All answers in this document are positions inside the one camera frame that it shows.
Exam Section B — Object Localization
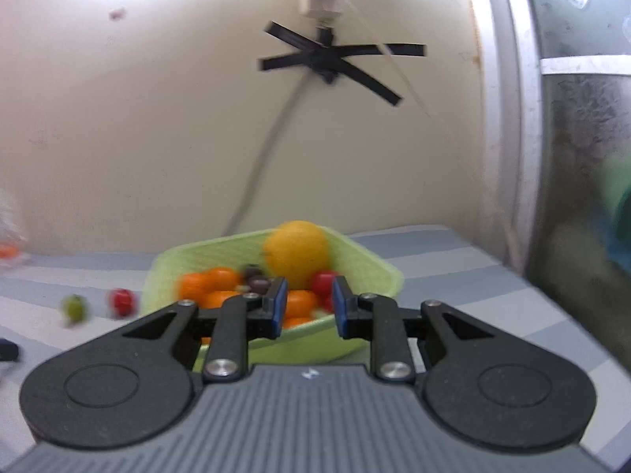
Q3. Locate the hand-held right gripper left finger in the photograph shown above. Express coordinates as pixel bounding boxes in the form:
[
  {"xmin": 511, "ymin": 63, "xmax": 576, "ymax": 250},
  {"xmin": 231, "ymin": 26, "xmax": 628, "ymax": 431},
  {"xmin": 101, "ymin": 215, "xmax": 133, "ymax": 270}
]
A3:
[{"xmin": 118, "ymin": 277, "xmax": 289, "ymax": 383}]

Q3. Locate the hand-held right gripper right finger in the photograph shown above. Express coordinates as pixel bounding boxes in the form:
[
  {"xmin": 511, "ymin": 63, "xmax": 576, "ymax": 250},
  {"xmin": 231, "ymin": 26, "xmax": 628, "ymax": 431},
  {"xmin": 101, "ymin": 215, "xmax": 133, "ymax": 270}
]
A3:
[{"xmin": 331, "ymin": 276, "xmax": 498, "ymax": 383}]

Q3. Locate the large red tomato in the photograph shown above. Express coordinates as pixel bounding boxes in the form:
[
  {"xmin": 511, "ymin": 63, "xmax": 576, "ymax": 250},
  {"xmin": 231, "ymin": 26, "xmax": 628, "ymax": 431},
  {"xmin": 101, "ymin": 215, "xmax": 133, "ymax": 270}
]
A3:
[{"xmin": 310, "ymin": 270, "xmax": 342, "ymax": 297}]

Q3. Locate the light green plastic basket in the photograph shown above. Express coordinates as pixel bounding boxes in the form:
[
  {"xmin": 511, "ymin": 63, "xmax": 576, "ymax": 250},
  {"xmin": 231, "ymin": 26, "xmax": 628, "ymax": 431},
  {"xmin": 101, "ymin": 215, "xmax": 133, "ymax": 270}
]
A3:
[{"xmin": 138, "ymin": 225, "xmax": 405, "ymax": 372}]

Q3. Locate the large yellow citrus fruit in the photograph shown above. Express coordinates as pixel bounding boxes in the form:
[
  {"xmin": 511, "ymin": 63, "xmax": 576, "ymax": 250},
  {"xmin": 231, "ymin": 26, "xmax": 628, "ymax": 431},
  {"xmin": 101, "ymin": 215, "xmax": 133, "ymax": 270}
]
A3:
[{"xmin": 263, "ymin": 220, "xmax": 331, "ymax": 291}]

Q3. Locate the orange mandarin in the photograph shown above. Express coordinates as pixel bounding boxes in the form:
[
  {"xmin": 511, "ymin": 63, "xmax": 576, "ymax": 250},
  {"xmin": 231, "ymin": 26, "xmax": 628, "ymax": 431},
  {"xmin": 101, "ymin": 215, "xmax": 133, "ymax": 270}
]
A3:
[
  {"xmin": 207, "ymin": 267, "xmax": 243, "ymax": 292},
  {"xmin": 177, "ymin": 273, "xmax": 209, "ymax": 307},
  {"xmin": 203, "ymin": 291, "xmax": 242, "ymax": 309}
]

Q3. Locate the green tomato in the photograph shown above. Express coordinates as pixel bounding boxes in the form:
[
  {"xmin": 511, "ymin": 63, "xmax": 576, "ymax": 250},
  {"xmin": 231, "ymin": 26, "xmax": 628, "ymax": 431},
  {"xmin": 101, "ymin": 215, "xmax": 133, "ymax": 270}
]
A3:
[{"xmin": 59, "ymin": 294, "xmax": 93, "ymax": 326}]

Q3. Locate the striped bed sheet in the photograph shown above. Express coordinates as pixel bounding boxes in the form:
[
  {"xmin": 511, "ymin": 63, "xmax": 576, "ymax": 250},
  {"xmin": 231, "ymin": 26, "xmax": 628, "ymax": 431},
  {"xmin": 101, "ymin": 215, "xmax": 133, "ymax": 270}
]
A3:
[{"xmin": 0, "ymin": 224, "xmax": 631, "ymax": 473}]

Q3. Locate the clear plastic bag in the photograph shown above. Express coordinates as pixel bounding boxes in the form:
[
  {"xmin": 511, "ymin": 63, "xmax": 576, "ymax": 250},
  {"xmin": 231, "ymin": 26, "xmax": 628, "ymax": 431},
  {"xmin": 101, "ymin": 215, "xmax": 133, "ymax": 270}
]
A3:
[{"xmin": 0, "ymin": 187, "xmax": 31, "ymax": 273}]

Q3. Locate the black tape cross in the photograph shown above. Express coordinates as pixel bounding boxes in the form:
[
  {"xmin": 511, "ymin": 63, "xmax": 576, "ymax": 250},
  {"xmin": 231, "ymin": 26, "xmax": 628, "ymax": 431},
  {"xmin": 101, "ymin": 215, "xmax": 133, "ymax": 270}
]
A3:
[{"xmin": 259, "ymin": 20, "xmax": 427, "ymax": 108}]

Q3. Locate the green and blue blurred object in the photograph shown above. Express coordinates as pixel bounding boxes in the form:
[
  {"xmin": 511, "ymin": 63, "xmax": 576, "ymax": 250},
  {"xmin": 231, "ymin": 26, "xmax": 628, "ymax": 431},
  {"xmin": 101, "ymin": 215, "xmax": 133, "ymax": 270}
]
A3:
[{"xmin": 596, "ymin": 155, "xmax": 631, "ymax": 263}]

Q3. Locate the white plug adapter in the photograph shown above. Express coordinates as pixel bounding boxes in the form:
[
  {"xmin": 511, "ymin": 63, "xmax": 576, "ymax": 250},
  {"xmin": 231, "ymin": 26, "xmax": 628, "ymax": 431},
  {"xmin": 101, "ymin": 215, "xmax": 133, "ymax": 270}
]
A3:
[{"xmin": 299, "ymin": 0, "xmax": 344, "ymax": 24}]

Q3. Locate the frosted window pane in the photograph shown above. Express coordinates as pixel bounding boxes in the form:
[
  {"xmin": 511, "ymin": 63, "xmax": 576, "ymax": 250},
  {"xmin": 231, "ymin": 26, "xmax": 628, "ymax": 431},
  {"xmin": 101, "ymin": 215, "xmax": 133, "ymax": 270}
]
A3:
[{"xmin": 517, "ymin": 0, "xmax": 631, "ymax": 309}]

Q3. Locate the grey wall cable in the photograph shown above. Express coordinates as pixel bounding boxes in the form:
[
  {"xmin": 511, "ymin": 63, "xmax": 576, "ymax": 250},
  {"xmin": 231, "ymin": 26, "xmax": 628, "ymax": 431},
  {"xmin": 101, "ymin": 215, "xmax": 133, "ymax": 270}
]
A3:
[{"xmin": 224, "ymin": 76, "xmax": 316, "ymax": 238}]

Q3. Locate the thin clear cable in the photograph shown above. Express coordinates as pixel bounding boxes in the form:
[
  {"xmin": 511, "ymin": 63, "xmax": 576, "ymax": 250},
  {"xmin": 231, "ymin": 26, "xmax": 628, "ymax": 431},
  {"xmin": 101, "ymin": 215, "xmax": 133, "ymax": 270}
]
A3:
[{"xmin": 320, "ymin": 0, "xmax": 524, "ymax": 273}]

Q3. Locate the metal window frame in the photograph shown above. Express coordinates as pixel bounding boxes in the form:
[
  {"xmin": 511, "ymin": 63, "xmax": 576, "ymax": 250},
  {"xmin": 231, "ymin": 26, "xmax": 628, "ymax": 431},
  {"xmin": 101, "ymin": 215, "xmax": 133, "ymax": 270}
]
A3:
[{"xmin": 461, "ymin": 0, "xmax": 549, "ymax": 277}]

